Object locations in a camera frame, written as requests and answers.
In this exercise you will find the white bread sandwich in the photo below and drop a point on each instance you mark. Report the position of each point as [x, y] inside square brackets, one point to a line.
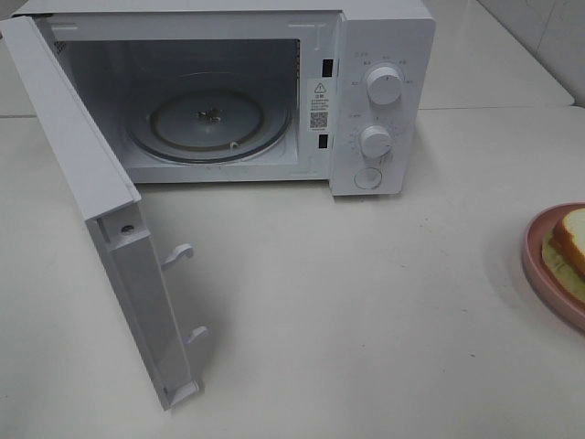
[563, 253]

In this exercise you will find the white microwave door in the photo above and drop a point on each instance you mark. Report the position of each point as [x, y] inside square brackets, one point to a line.
[110, 206]

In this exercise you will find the white warning label sticker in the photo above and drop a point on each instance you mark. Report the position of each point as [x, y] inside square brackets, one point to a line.
[320, 104]

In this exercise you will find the white microwave knob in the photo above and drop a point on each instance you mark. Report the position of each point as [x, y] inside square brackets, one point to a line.
[375, 142]
[384, 84]

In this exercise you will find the pink round plate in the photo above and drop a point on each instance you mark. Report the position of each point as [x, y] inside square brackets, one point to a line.
[567, 307]

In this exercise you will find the white microwave oven body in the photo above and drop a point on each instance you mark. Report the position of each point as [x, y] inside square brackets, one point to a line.
[110, 49]

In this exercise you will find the round microwave door button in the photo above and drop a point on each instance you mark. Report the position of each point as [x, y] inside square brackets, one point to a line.
[368, 178]

